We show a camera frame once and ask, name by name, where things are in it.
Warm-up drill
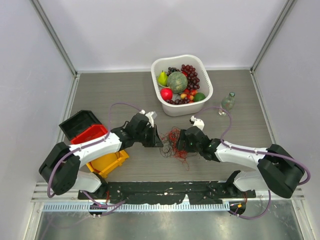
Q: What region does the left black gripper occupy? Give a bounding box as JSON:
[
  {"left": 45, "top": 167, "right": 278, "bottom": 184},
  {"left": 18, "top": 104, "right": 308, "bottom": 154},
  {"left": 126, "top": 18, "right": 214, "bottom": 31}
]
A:
[{"left": 134, "top": 124, "right": 163, "bottom": 147}]

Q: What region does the red wire bundle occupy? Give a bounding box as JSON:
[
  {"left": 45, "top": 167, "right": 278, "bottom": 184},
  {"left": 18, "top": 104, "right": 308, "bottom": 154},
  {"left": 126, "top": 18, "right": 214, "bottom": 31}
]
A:
[{"left": 159, "top": 126, "right": 198, "bottom": 172}]

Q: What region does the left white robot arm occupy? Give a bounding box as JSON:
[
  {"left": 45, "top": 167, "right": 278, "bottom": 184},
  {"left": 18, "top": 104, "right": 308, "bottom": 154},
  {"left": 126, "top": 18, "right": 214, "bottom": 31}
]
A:
[{"left": 39, "top": 110, "right": 163, "bottom": 200}]

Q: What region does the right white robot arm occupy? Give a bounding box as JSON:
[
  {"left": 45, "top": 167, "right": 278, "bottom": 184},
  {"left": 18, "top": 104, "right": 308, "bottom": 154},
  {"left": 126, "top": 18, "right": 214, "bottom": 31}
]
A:
[{"left": 176, "top": 126, "right": 305, "bottom": 199}]

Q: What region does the cherry cluster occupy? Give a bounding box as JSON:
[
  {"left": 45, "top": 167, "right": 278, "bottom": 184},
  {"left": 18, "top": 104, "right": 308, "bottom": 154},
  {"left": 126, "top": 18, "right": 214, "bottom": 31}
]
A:
[{"left": 166, "top": 89, "right": 198, "bottom": 105}]

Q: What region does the green lime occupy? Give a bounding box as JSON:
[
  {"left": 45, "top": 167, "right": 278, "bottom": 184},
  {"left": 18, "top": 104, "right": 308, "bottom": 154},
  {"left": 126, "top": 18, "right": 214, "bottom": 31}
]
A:
[{"left": 193, "top": 92, "right": 206, "bottom": 102}]

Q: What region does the red apple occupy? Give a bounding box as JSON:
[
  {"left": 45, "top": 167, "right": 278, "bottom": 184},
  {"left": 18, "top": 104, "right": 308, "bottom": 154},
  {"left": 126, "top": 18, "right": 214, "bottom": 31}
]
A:
[{"left": 160, "top": 88, "right": 173, "bottom": 101}]

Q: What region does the white plastic fruit basket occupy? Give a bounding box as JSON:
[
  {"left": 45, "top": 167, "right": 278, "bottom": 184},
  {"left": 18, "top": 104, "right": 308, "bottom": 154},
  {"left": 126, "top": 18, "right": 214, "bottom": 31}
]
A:
[{"left": 151, "top": 54, "right": 214, "bottom": 117}]

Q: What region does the yellow plastic bin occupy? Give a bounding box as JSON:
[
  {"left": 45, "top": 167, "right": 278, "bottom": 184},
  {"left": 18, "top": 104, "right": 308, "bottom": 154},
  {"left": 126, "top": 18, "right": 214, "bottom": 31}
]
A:
[{"left": 86, "top": 150, "right": 130, "bottom": 179}]

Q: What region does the green netted melon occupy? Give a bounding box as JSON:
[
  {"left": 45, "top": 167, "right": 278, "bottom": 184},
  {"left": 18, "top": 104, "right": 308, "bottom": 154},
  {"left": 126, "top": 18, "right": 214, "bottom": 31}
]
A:
[{"left": 167, "top": 72, "right": 188, "bottom": 94}]

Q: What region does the clear glass bottle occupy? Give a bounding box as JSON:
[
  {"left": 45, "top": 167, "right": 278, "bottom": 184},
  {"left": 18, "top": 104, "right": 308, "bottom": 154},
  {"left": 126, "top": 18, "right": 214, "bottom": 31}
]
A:
[{"left": 218, "top": 92, "right": 236, "bottom": 116}]

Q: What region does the red grape bunch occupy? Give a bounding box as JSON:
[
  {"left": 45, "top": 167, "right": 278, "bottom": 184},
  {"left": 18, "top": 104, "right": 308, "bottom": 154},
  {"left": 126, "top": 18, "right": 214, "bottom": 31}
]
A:
[{"left": 180, "top": 64, "right": 200, "bottom": 90}]

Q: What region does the red plastic bin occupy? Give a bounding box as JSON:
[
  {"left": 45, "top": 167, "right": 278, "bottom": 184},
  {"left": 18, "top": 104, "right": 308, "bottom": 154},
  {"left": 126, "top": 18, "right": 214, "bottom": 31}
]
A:
[{"left": 70, "top": 124, "right": 108, "bottom": 144}]

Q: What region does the green yellow pear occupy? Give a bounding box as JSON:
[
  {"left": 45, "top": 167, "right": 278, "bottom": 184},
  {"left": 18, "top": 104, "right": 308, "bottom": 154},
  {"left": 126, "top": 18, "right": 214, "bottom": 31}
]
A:
[{"left": 157, "top": 71, "right": 168, "bottom": 87}]

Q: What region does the dark grape bunch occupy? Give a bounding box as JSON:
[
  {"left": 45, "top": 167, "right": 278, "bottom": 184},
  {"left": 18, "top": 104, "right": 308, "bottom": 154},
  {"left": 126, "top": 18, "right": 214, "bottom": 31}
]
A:
[{"left": 167, "top": 67, "right": 180, "bottom": 76}]

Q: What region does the black plastic bin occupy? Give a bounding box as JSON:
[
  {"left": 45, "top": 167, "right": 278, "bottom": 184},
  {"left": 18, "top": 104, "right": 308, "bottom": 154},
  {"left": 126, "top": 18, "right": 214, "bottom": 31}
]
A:
[{"left": 59, "top": 110, "right": 102, "bottom": 141}]

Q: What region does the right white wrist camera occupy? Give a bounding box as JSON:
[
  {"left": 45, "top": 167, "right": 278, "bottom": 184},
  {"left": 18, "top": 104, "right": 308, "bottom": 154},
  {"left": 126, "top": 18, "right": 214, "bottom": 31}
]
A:
[{"left": 189, "top": 115, "right": 205, "bottom": 130}]

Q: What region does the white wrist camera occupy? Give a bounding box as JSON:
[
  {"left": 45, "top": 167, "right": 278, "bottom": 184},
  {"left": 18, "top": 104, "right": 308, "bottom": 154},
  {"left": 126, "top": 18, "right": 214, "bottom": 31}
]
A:
[
  {"left": 139, "top": 109, "right": 157, "bottom": 128},
  {"left": 189, "top": 115, "right": 205, "bottom": 130}
]

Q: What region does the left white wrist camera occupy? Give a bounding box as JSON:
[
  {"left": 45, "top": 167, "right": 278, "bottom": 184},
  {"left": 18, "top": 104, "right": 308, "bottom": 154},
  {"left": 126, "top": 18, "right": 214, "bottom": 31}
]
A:
[{"left": 139, "top": 109, "right": 157, "bottom": 128}]

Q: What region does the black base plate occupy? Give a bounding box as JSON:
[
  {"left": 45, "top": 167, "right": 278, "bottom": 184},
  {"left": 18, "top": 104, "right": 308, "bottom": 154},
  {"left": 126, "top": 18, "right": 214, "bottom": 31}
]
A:
[{"left": 88, "top": 181, "right": 256, "bottom": 205}]

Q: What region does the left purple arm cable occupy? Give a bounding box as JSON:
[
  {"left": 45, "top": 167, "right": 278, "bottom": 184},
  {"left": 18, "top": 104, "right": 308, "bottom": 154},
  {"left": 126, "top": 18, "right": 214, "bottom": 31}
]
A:
[{"left": 46, "top": 102, "right": 147, "bottom": 217}]

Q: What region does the slotted cable duct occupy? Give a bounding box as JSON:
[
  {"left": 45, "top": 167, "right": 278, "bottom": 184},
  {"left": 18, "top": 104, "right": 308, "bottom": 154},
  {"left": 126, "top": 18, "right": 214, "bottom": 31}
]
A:
[{"left": 42, "top": 201, "right": 230, "bottom": 213}]

